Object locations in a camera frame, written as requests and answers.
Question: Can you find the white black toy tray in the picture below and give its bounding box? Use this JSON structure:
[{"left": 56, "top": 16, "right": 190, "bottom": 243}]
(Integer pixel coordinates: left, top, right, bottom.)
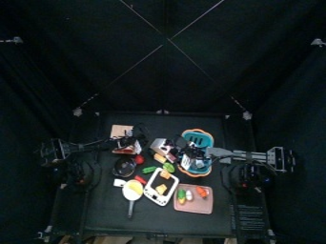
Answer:
[{"left": 142, "top": 167, "right": 180, "bottom": 208}]

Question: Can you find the green yellow toy corn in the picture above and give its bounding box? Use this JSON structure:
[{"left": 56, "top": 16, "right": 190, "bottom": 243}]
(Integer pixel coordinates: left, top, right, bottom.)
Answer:
[{"left": 176, "top": 189, "right": 186, "bottom": 205}]

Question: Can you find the white toy frying pan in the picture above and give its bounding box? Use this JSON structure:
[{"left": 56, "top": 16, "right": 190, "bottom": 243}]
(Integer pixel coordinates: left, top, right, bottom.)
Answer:
[{"left": 121, "top": 179, "right": 145, "bottom": 219}]

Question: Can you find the black toy pot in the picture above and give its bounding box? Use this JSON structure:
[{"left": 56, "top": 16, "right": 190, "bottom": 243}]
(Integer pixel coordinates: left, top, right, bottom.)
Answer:
[{"left": 110, "top": 157, "right": 137, "bottom": 178}]

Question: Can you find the thin white cross cord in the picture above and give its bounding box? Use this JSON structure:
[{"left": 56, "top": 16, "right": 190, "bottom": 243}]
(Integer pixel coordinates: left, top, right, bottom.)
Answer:
[
  {"left": 118, "top": 0, "right": 247, "bottom": 112},
  {"left": 77, "top": 0, "right": 227, "bottom": 111}
]

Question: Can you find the orange toy cheese block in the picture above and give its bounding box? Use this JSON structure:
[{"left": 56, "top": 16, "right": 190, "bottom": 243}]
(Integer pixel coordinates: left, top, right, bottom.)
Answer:
[{"left": 152, "top": 152, "right": 168, "bottom": 165}]

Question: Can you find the teal basket orange rim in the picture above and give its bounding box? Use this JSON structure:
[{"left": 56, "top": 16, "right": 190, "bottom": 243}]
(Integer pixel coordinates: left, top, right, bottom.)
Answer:
[{"left": 176, "top": 128, "right": 215, "bottom": 178}]

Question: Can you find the red toy chili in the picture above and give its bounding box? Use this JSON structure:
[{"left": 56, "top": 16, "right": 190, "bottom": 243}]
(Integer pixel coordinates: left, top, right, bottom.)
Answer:
[{"left": 133, "top": 174, "right": 148, "bottom": 186}]

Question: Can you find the silver toy toaster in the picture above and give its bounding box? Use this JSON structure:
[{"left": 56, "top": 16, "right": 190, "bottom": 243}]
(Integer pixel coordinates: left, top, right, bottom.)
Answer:
[{"left": 149, "top": 137, "right": 177, "bottom": 160}]

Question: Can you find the pink cutting board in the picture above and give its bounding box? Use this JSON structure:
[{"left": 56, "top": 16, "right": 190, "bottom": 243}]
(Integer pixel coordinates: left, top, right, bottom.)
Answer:
[{"left": 172, "top": 183, "right": 213, "bottom": 215}]

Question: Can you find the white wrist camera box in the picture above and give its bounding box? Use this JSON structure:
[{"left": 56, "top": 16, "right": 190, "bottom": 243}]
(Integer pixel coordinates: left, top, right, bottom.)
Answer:
[{"left": 178, "top": 154, "right": 196, "bottom": 172}]

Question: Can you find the green toy lime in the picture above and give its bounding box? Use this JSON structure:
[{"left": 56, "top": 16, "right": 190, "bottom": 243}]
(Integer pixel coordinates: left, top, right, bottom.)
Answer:
[{"left": 161, "top": 162, "right": 176, "bottom": 173}]

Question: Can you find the red white toy holder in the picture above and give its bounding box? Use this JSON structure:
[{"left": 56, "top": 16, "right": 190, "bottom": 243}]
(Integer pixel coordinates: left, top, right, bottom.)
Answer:
[{"left": 110, "top": 139, "right": 142, "bottom": 156}]

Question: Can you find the yellow toy omelette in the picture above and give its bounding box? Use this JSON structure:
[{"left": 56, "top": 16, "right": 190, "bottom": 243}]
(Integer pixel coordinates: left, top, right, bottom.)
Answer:
[{"left": 126, "top": 181, "right": 144, "bottom": 196}]

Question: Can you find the orange toy carrot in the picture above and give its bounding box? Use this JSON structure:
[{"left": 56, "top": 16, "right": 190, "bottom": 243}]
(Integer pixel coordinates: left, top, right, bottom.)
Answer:
[{"left": 194, "top": 186, "right": 211, "bottom": 200}]

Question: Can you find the light wooden square board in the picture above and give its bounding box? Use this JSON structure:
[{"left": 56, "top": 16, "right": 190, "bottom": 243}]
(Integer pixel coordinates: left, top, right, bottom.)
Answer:
[{"left": 109, "top": 124, "right": 134, "bottom": 139}]

